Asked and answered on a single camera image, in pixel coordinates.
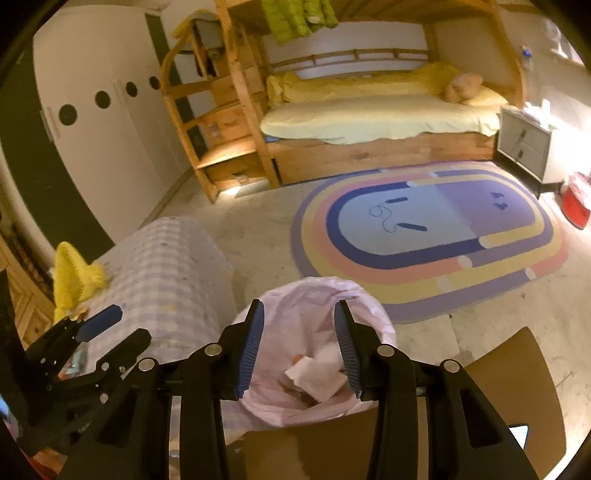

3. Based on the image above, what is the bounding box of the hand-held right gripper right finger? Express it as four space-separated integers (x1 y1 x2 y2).
333 299 541 480

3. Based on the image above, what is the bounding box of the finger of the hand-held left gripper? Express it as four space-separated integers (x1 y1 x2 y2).
58 329 152 393
25 305 123 377

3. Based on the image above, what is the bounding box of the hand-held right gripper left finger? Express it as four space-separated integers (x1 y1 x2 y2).
60 299 266 480

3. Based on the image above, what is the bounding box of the yellow foam fruit net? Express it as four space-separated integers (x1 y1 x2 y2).
52 241 110 324

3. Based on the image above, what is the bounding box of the pink-lined trash bin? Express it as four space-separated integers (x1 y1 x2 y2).
232 276 398 428

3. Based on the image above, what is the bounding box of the table with checkered tablecloth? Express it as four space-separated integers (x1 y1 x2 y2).
78 217 238 352

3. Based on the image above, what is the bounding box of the oval pastel striped rug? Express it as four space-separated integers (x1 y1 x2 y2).
291 161 570 324

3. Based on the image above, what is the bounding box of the brown cardboard box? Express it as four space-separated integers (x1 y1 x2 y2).
222 325 568 480

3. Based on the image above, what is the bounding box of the white wardrobe with round holes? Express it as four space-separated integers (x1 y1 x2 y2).
0 4 195 268

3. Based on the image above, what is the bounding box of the wooden bunk bed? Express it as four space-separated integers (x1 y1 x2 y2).
215 0 529 185

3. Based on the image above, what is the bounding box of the cream bed sheet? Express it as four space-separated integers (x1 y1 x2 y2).
261 95 502 144

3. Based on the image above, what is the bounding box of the wooden drawer staircase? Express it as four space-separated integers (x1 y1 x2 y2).
159 14 280 204

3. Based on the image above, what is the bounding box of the yellow blanket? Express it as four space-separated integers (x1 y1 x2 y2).
265 62 462 104

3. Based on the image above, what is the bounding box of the red bag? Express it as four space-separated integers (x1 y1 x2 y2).
561 171 591 232

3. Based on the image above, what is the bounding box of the white nightstand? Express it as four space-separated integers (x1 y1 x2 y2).
496 105 566 199

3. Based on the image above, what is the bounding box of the peach plush toy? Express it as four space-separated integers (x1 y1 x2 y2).
444 71 483 103

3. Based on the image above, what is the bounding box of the yellow pillow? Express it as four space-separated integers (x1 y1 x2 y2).
462 85 509 109

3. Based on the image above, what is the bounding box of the green puffer jacket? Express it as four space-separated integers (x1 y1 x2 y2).
261 0 338 44

